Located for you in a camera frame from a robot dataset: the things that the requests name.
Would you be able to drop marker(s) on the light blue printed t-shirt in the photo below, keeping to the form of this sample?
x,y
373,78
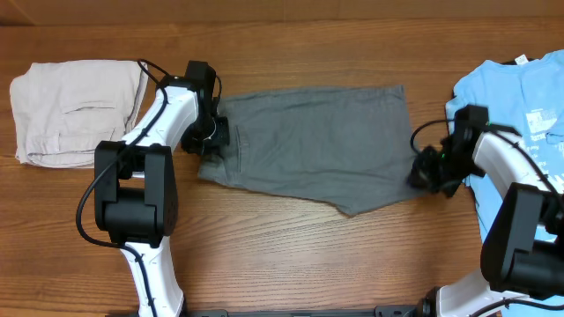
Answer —
x,y
529,98

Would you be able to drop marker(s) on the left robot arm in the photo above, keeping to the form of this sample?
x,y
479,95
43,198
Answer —
x,y
134,187

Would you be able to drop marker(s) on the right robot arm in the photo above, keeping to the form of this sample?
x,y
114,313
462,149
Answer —
x,y
521,261

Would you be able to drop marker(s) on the folded beige shorts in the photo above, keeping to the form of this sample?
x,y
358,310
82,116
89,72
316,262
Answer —
x,y
62,111

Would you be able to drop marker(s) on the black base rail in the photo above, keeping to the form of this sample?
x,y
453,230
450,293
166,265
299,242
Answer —
x,y
299,312

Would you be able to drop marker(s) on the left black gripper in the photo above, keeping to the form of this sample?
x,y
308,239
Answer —
x,y
189,143

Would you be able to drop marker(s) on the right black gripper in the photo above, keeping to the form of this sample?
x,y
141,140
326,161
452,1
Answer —
x,y
422,175

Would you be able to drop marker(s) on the grey shorts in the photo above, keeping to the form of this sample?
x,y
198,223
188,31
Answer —
x,y
345,146

